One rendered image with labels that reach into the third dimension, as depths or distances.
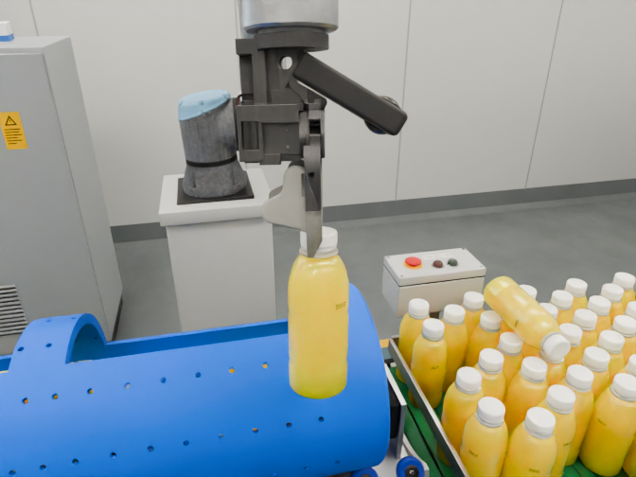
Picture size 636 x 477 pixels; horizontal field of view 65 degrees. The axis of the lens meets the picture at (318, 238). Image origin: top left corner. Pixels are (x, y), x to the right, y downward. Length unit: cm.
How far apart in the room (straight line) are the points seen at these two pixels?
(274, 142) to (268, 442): 39
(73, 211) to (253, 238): 109
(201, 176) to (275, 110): 100
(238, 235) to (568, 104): 345
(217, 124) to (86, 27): 213
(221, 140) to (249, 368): 87
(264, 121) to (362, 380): 37
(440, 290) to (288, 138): 71
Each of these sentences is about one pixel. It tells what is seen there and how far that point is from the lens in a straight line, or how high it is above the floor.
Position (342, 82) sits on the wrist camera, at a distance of 48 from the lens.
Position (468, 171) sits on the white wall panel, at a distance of 416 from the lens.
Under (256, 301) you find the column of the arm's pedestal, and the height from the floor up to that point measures 77.
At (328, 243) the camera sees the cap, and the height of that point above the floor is 141.
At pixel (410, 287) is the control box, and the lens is 108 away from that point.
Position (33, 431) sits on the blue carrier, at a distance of 70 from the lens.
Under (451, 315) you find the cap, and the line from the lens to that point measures 99.
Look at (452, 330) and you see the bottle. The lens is 101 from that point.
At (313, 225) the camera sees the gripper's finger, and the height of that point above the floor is 144.
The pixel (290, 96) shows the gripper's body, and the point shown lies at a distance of 49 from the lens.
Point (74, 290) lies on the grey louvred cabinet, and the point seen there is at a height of 41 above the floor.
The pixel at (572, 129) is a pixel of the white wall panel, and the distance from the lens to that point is 457.
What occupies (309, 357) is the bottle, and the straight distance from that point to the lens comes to 54.
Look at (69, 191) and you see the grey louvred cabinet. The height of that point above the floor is 88.
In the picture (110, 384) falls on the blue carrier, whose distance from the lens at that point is 68.
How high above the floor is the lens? 164
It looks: 27 degrees down
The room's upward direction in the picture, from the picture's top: straight up
